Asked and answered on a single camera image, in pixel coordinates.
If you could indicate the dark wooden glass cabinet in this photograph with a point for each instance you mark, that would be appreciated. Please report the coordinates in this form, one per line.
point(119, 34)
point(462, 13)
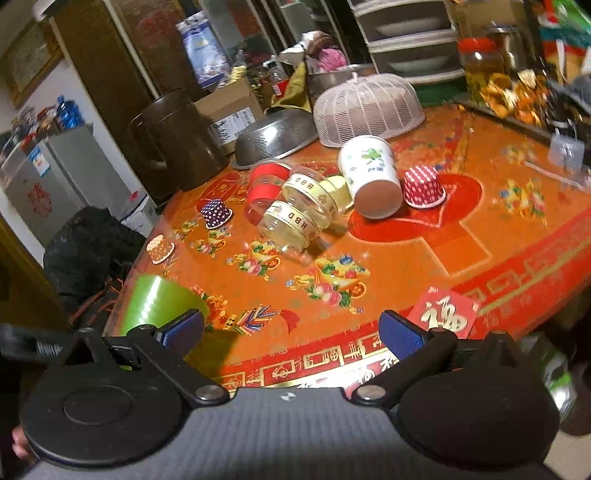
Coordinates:
point(128, 53)

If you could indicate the clear HBD cup lower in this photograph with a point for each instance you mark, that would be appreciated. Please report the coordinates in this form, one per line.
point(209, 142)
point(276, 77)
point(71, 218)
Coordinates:
point(288, 227)

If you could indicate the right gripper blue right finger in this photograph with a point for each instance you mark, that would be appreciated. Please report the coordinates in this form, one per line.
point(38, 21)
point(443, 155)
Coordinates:
point(401, 336)

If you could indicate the steel colander bowl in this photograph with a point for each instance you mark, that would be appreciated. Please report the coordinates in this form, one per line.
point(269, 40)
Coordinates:
point(276, 136)

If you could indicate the white paper cup green print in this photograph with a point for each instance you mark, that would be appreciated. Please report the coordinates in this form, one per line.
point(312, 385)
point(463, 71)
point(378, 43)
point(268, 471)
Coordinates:
point(367, 163)

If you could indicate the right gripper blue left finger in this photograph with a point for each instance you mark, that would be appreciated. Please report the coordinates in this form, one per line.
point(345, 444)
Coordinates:
point(182, 333)

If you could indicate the tray of dried orange peels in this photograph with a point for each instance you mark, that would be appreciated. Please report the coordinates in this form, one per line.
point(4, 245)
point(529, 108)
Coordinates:
point(534, 104)

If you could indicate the red label soda bottle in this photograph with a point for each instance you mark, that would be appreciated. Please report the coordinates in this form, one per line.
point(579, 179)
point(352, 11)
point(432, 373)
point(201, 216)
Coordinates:
point(278, 79)

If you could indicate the red polka dot cupcake liner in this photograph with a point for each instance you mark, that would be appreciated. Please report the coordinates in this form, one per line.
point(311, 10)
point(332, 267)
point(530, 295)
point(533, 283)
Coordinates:
point(423, 188)

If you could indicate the navy polka dot cupcake liner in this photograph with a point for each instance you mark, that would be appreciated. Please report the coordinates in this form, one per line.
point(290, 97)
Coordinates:
point(216, 214)

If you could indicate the person's left hand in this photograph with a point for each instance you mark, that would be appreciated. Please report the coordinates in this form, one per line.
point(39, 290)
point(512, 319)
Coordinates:
point(21, 446)

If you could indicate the glass jar red lid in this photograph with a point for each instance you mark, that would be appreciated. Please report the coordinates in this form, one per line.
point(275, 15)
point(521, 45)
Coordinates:
point(480, 58)

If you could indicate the red banded clear cup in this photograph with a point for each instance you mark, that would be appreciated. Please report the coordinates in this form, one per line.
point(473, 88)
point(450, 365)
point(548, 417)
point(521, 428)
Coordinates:
point(265, 181)

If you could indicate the black jacket on chair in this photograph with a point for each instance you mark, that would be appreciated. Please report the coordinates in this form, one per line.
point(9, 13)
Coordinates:
point(91, 248)

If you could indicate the clear adhesive wall hook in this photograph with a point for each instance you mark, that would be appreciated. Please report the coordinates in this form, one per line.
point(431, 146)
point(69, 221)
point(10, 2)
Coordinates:
point(566, 152)

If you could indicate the framed wall clock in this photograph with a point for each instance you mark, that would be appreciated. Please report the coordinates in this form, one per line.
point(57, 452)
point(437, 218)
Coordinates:
point(29, 59)

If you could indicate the white mesh food cover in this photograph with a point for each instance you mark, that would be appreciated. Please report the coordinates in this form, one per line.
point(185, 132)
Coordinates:
point(382, 105)

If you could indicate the white tiered dish rack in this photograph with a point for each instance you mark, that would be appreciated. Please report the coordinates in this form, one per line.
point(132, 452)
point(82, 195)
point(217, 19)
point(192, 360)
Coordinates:
point(416, 40)

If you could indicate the silver refrigerator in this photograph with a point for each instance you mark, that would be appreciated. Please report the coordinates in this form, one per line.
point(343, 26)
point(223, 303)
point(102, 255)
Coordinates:
point(61, 175)

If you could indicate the orange polka dot cupcake liner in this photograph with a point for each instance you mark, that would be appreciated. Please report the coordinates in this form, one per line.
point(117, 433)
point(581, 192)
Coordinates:
point(159, 248)

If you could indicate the cardboard box with label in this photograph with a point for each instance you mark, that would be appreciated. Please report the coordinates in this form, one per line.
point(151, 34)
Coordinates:
point(228, 111)

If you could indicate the red fu envelope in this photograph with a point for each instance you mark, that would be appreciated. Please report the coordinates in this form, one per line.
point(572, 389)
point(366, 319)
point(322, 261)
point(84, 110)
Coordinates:
point(444, 308)

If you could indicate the green plastic cup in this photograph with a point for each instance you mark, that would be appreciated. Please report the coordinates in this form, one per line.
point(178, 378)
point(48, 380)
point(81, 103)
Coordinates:
point(156, 300)

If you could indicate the brown plastic pitcher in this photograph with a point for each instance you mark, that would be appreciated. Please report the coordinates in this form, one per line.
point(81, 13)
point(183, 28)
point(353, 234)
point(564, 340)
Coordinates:
point(177, 151)

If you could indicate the blue white snack bag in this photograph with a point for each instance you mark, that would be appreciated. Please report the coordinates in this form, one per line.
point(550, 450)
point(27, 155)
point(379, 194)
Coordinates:
point(206, 56)

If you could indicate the blue water bottle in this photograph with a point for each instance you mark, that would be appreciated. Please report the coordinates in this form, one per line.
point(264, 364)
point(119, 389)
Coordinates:
point(68, 113)

